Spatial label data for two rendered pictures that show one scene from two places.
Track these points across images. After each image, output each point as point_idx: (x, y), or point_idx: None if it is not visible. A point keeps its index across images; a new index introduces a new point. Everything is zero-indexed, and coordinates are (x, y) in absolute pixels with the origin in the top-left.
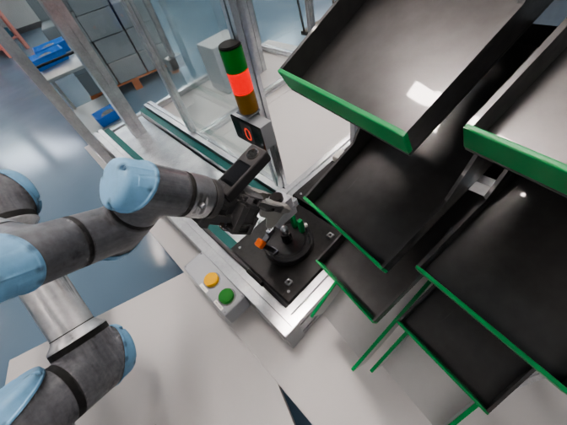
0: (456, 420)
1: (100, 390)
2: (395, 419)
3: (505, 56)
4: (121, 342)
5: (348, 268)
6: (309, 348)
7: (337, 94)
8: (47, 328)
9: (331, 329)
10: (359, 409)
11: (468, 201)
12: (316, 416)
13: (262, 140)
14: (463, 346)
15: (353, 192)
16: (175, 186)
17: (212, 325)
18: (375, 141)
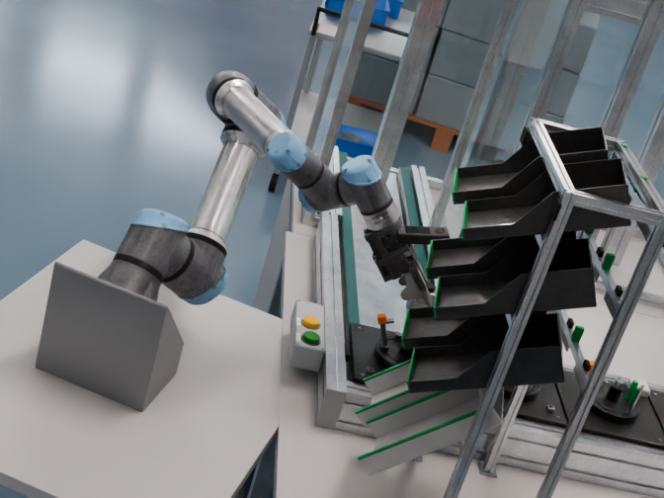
0: (388, 445)
1: (190, 281)
2: None
3: None
4: (221, 275)
5: (421, 326)
6: (327, 437)
7: (462, 186)
8: (204, 216)
9: (361, 446)
10: (321, 482)
11: None
12: (286, 458)
13: None
14: (431, 373)
15: (454, 255)
16: (379, 193)
17: (267, 363)
18: (489, 246)
